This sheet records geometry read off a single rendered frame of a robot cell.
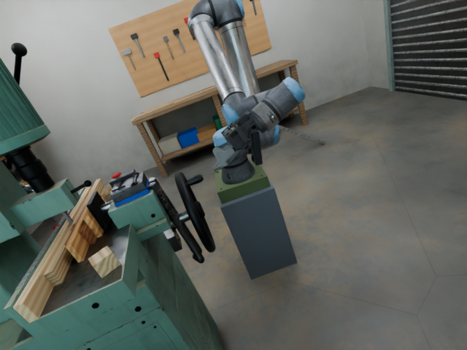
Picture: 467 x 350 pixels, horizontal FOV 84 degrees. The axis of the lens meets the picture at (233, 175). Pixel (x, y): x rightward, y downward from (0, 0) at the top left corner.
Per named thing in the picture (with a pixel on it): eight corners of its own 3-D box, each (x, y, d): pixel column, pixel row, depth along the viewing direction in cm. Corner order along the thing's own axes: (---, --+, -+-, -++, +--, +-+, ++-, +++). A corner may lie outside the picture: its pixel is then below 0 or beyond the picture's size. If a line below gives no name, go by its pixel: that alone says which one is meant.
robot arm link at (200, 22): (178, -1, 114) (227, 118, 87) (205, -8, 115) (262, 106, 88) (185, 24, 124) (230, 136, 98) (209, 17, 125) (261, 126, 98)
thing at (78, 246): (83, 260, 66) (70, 244, 63) (78, 262, 66) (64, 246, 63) (101, 214, 88) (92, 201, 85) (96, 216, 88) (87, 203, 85)
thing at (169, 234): (183, 248, 117) (176, 235, 113) (157, 260, 115) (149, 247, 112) (181, 238, 124) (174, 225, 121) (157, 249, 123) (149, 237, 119)
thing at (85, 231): (95, 242, 72) (85, 229, 70) (89, 245, 72) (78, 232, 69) (108, 207, 91) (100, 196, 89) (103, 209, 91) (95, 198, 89)
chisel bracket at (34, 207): (78, 211, 73) (60, 186, 69) (28, 232, 71) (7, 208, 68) (85, 200, 80) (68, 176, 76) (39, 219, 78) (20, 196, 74)
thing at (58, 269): (62, 282, 60) (52, 271, 59) (53, 287, 60) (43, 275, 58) (105, 185, 114) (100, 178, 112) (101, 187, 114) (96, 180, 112)
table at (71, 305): (176, 278, 58) (165, 260, 55) (39, 345, 54) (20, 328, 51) (165, 180, 112) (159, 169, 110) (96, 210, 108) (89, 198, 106)
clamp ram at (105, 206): (127, 219, 77) (111, 194, 73) (103, 230, 76) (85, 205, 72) (129, 205, 85) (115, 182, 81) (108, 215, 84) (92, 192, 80)
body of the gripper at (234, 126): (219, 134, 86) (245, 109, 85) (235, 151, 89) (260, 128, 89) (224, 139, 79) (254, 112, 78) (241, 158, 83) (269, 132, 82)
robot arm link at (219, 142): (218, 159, 147) (208, 130, 140) (247, 149, 148) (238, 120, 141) (222, 169, 133) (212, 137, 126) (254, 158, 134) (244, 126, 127)
